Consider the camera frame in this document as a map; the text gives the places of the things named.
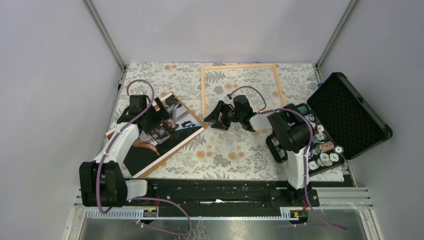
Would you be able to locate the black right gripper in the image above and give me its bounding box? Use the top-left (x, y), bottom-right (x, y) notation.
top-left (203, 100), bottom-right (243, 131)

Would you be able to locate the printed photo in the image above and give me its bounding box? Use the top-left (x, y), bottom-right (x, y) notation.
top-left (116, 92), bottom-right (205, 179)

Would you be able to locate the light wooden picture frame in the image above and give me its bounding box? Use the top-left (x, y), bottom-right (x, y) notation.
top-left (200, 63), bottom-right (287, 119)

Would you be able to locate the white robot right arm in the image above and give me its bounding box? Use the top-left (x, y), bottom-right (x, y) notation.
top-left (204, 95), bottom-right (313, 206)

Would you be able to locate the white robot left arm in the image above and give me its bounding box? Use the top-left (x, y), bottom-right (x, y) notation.
top-left (79, 95), bottom-right (170, 210)

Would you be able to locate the brown cardboard backing board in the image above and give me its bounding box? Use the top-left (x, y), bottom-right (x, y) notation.
top-left (133, 92), bottom-right (207, 178)

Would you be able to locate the floral patterned table mat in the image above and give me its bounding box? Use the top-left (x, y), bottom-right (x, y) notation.
top-left (115, 62), bottom-right (318, 181)

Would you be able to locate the black poker chip case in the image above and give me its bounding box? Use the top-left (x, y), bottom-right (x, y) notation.
top-left (288, 72), bottom-right (393, 176)

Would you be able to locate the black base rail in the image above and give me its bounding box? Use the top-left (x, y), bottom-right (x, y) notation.
top-left (125, 178), bottom-right (320, 218)

